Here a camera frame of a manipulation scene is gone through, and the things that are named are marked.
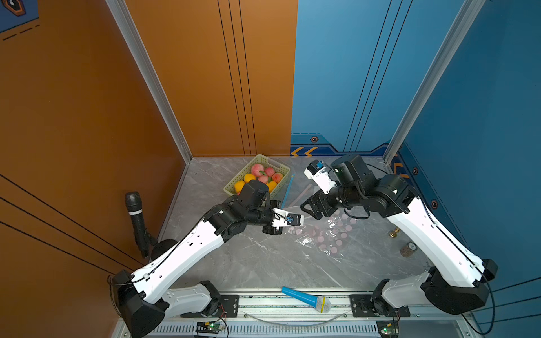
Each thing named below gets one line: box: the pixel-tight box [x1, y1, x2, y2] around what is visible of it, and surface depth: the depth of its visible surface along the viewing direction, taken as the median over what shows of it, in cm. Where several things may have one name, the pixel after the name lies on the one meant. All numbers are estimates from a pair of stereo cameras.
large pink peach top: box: [251, 163, 265, 177], surface depth 105 cm
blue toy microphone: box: [281, 286, 332, 314], surface depth 75 cm
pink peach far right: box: [264, 166, 276, 178], surface depth 110 cm
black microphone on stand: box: [124, 190, 158, 259], surface depth 69 cm
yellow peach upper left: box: [243, 173, 257, 184], surface depth 107 cm
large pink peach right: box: [271, 172, 284, 184], surface depth 107 cm
